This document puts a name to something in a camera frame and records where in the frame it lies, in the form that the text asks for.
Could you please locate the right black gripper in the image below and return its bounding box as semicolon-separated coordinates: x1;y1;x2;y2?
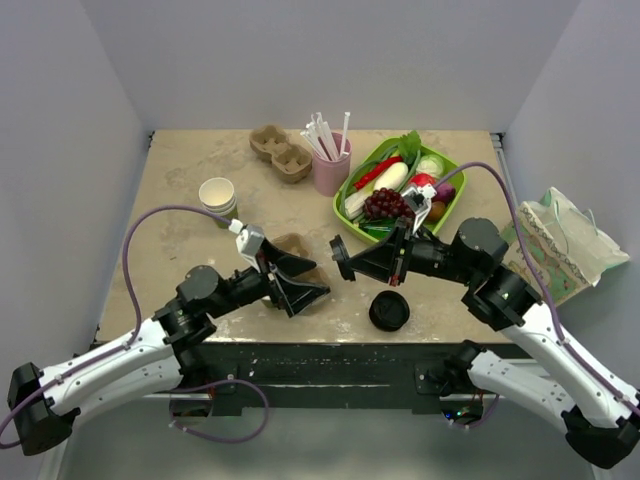
345;217;479;286

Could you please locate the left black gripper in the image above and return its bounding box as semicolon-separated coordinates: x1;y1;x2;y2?
208;237;330;319

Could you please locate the green paper coffee cup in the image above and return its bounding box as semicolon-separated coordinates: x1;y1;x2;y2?
261;296;280;309

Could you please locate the black plastic cup lid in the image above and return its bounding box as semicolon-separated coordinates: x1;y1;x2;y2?
329;235;356;282

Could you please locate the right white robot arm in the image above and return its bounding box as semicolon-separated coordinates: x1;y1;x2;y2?
330;218;639;469

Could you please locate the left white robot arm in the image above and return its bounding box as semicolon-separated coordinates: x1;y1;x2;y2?
1;241;330;456

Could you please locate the printed paper takeout bag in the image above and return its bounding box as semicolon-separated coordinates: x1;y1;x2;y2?
516;187;630;306

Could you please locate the green glass bottle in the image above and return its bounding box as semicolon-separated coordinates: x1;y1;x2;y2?
357;222;395;244

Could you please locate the green plastic tray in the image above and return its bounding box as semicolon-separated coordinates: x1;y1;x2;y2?
333;131;467;244

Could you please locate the brown pulp cup carrier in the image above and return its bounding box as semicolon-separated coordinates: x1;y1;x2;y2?
271;233;330;286

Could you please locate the stack of black lids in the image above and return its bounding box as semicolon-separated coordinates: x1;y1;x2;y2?
368;290;410;332

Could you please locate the purple grape bunch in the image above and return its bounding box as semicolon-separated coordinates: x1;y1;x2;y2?
363;189;414;220

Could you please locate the white radish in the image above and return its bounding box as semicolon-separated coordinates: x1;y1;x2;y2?
374;162;409;190

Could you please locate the red tomato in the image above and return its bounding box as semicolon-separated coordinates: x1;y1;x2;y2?
409;173;438;187

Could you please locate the red chili pepper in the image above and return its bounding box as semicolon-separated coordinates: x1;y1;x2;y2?
354;155;403;190

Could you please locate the pink straw holder cup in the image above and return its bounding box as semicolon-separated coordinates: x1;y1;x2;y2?
311;140;352;197

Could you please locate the green cabbage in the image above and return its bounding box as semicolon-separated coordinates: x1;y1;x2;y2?
415;154;446;180

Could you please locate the stack of paper cups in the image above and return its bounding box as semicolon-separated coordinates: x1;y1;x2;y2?
198;177;238;228

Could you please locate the stack of pulp carriers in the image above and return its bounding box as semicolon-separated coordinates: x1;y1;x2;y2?
249;124;312;184

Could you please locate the green leafy vegetable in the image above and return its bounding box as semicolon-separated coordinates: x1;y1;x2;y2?
397;130;422;168

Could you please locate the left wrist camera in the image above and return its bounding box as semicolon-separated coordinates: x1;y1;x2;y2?
236;225;265;262

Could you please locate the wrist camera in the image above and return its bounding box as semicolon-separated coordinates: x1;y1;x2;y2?
236;225;265;262
401;183;437;230

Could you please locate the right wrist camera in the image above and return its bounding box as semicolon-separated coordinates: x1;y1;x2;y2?
401;183;437;230

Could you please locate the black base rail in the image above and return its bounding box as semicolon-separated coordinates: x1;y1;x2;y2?
89;339;501;416

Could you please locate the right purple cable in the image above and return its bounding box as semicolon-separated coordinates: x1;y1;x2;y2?
433;161;640;401

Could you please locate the purple cable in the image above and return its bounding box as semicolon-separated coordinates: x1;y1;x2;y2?
433;161;640;401
0;205;239;449

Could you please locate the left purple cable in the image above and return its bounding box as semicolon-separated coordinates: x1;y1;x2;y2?
0;205;239;449

